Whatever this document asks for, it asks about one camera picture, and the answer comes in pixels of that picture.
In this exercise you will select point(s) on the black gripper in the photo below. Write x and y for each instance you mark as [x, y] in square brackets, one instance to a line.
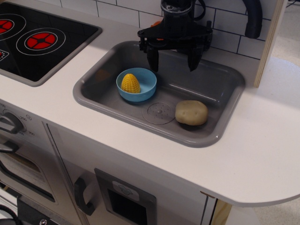
[180, 32]

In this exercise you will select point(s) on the yellow toy corn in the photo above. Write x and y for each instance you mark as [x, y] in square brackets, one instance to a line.
[130, 84]

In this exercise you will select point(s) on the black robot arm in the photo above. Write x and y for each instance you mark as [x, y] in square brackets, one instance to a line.
[177, 7]

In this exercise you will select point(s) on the blue plastic bowl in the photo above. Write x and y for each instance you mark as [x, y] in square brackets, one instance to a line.
[147, 82]

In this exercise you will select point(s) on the grey toy sink basin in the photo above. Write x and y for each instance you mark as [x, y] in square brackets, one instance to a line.
[218, 87]

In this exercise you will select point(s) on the orange toy vegetable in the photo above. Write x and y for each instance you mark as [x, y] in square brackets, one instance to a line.
[155, 24]

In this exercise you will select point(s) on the beige toy potato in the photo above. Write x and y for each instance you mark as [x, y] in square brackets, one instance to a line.
[191, 112]

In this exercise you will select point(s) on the black toy faucet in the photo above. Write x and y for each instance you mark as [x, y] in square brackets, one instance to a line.
[237, 25]

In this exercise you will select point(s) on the wooden side panel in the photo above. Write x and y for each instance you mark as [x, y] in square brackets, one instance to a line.
[276, 20]

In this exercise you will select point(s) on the black toy stove top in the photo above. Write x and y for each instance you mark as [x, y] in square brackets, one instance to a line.
[34, 45]

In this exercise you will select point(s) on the grey dispenser panel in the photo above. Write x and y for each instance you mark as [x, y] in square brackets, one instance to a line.
[127, 201]

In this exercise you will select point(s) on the grey oven knob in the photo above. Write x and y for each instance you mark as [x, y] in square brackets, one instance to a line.
[10, 123]

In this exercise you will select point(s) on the black cabinet door handle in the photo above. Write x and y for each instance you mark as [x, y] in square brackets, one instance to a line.
[87, 208]

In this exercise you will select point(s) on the grey oven door handle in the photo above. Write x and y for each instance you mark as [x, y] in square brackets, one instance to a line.
[7, 146]

